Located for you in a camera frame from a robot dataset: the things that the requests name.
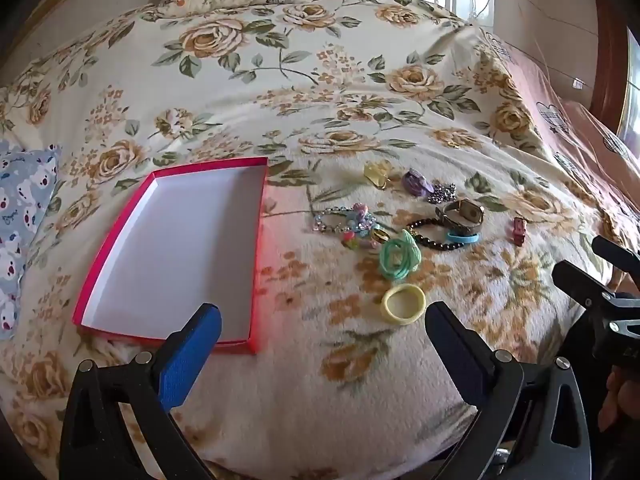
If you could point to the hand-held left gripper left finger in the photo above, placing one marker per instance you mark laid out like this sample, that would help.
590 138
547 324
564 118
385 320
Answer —
192 345

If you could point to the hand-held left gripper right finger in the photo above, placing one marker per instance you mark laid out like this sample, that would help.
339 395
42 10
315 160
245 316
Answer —
457 350

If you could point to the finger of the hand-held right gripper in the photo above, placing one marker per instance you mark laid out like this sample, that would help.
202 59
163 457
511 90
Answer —
615 255
580 282

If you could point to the red hair clip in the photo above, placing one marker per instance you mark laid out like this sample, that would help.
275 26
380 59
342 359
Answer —
519 232

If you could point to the red cardboard box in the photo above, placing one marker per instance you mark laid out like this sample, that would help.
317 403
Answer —
175 240

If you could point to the person's right hand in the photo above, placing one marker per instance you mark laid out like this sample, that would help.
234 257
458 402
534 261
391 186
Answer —
622 400

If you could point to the pink heart print sheet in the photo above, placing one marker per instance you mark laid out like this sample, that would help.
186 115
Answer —
575 125

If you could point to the window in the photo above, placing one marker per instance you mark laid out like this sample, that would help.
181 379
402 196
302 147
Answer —
631 100

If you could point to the yellow hair clip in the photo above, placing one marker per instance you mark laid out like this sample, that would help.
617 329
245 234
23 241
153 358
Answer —
374 175

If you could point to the blue koala print pillow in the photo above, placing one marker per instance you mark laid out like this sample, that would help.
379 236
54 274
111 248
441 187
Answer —
22 220

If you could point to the floral blanket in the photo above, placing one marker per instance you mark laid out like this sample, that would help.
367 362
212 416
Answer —
300 85

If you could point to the brown wooden frame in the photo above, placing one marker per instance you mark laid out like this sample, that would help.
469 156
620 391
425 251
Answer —
607 60

